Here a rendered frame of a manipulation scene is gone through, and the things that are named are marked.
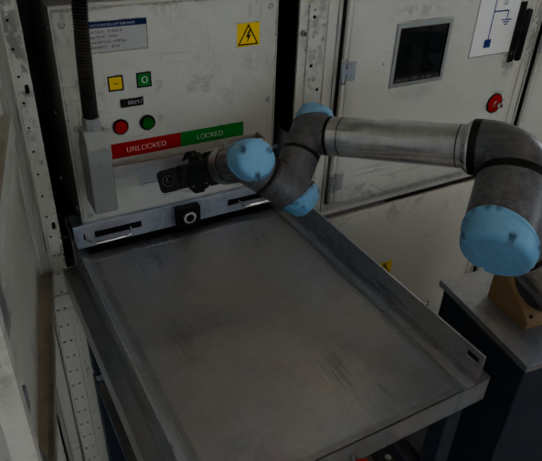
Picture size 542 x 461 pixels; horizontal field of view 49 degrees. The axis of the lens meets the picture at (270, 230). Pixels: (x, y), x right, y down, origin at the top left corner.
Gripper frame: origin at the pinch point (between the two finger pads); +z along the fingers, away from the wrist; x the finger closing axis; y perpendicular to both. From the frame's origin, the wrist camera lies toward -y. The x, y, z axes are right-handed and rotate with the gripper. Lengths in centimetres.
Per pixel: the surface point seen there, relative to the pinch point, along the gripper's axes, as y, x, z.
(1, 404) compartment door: -46, -21, -55
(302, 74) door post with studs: 31.9, 16.7, -7.8
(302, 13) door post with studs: 30.6, 28.9, -14.5
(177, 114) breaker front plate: 1.9, 13.2, -0.9
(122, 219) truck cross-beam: -13.5, -6.9, 9.3
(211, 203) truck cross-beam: 9.0, -8.5, 9.7
